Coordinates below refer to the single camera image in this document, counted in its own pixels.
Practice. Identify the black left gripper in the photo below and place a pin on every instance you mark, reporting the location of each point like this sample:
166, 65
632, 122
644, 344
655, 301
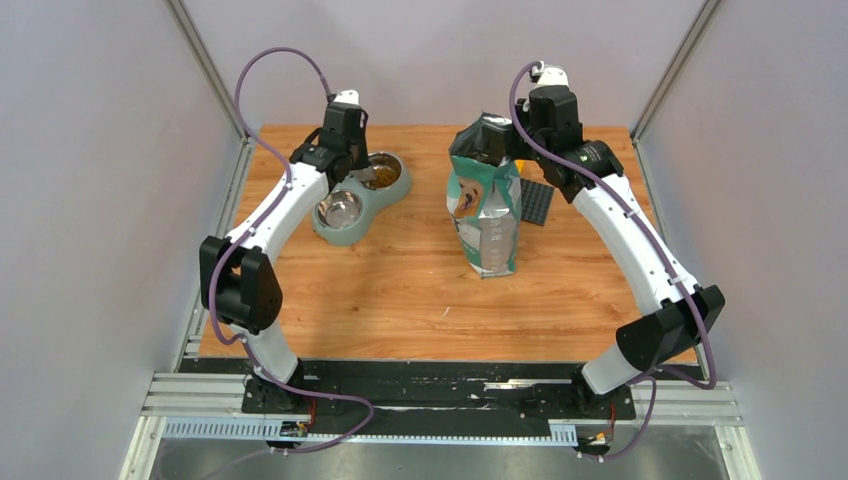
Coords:
361, 161

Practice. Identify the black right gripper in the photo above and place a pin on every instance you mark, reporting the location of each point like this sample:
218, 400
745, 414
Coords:
513, 148

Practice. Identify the green pet food bag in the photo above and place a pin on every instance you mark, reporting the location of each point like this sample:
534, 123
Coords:
484, 195

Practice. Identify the grey metal food scoop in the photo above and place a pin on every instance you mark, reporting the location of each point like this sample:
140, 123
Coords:
365, 176

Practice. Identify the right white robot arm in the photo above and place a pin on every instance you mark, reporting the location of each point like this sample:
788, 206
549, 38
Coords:
677, 311

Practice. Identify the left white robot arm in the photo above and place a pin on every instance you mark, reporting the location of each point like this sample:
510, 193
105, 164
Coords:
239, 287

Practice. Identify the brown pet food kibble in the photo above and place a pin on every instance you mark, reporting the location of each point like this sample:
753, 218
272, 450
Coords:
384, 177

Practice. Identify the teal double pet bowl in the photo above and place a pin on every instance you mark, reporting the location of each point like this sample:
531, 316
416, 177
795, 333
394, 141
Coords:
345, 215

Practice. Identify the dark grey building baseplate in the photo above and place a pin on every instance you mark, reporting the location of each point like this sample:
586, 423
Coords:
536, 201

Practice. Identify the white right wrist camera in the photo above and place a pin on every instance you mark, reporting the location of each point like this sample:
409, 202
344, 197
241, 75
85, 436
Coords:
542, 74

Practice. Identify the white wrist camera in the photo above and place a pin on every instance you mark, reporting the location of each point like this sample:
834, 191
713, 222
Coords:
347, 97
542, 74

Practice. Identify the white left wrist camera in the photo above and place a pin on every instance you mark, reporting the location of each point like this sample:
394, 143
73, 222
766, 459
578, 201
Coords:
347, 97

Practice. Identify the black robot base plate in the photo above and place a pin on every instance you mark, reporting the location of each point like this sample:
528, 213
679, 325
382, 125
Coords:
426, 398

